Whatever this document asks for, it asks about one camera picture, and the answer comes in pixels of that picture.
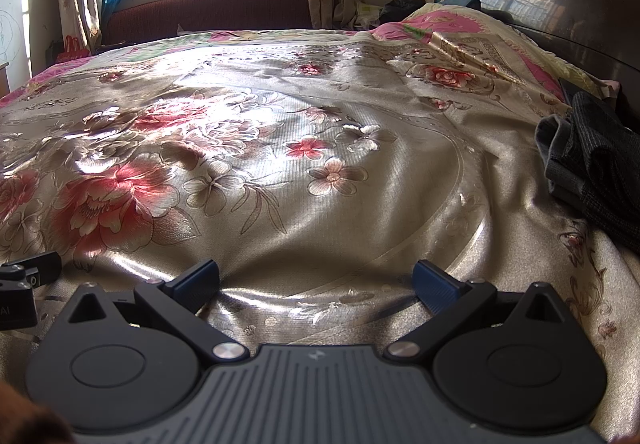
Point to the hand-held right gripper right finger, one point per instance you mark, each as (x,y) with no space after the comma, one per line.
(437,286)

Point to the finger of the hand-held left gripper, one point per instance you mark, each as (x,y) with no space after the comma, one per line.
(42,268)

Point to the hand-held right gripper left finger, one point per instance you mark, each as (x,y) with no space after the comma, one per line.
(192,286)

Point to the crumpled dark grey pants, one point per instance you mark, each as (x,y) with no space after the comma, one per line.
(595,169)

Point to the person's brown fuzzy sleeve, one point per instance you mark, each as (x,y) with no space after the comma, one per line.
(30,419)

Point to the floral satin bedspread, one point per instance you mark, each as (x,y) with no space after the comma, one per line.
(300,204)

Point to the wooden nightstand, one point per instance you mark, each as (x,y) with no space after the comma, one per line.
(4,78)

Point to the red bag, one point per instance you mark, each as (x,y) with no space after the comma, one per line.
(72,50)

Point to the pink floral pillow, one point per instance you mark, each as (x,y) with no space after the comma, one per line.
(480,49)

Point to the blue plastic bag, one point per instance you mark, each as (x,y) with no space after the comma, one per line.
(110,4)

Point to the maroon upholstered bench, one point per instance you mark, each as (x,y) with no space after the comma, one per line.
(210,12)

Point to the pile of dark clothes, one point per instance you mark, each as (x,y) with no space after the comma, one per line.
(402,9)

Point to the white plastic bag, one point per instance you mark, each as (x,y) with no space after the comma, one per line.
(369,15)

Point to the blue cloth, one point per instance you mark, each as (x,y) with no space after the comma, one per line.
(460,1)

